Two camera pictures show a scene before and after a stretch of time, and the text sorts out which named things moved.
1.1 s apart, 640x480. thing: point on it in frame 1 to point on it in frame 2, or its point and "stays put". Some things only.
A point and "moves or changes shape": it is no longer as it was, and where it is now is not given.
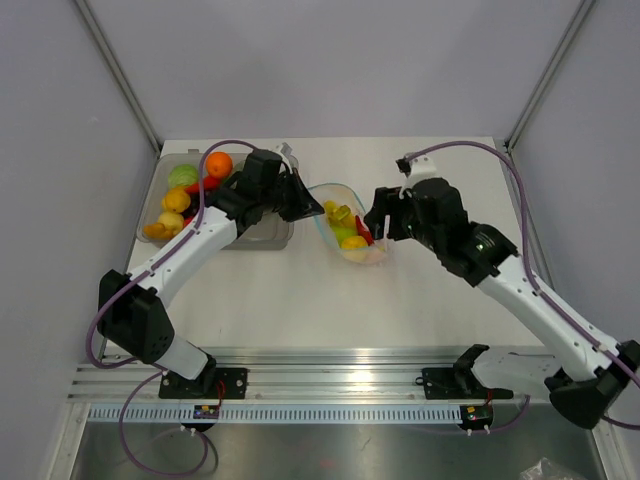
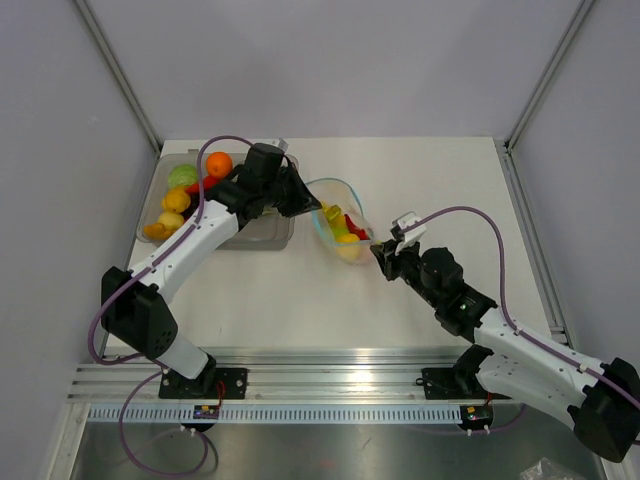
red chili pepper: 210,183 stays put
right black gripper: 387,201 to 387,259
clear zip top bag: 343,217 moves or changes shape
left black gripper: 301,208 stays put
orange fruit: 219,164 stays put
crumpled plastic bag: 547,470 stays put
